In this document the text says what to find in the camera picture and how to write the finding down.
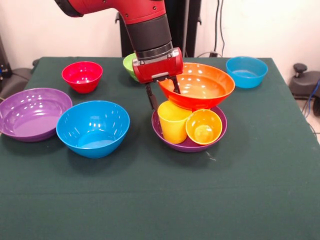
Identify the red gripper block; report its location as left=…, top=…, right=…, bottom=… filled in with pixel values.
left=132, top=46, right=184, bottom=111

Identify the yellow smooth cup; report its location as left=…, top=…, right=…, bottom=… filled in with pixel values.
left=157, top=100, right=193, bottom=145

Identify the orange large bowl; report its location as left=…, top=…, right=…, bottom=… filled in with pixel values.
left=158, top=62, right=236, bottom=111

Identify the orange stepped cup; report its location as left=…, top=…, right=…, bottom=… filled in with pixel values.
left=185, top=108, right=223, bottom=146

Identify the blue large bowl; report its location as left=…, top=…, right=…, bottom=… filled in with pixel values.
left=55, top=100, right=131, bottom=160

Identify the green small bowl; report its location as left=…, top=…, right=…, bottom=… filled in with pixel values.
left=122, top=53, right=140, bottom=82

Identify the black column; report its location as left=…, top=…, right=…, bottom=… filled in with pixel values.
left=115, top=0, right=202, bottom=58

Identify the pink-red small bowl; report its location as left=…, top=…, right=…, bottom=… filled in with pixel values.
left=61, top=61, right=104, bottom=94

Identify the blue small bowl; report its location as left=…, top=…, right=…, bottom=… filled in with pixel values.
left=225, top=56, right=269, bottom=89

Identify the dark green tablecloth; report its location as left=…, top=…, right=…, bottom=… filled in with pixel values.
left=0, top=56, right=320, bottom=240

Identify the black equipment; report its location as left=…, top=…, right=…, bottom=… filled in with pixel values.
left=0, top=34, right=12, bottom=81

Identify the thin black cable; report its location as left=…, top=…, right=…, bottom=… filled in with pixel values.
left=214, top=0, right=226, bottom=58

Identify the blue cable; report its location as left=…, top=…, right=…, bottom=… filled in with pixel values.
left=308, top=79, right=320, bottom=111

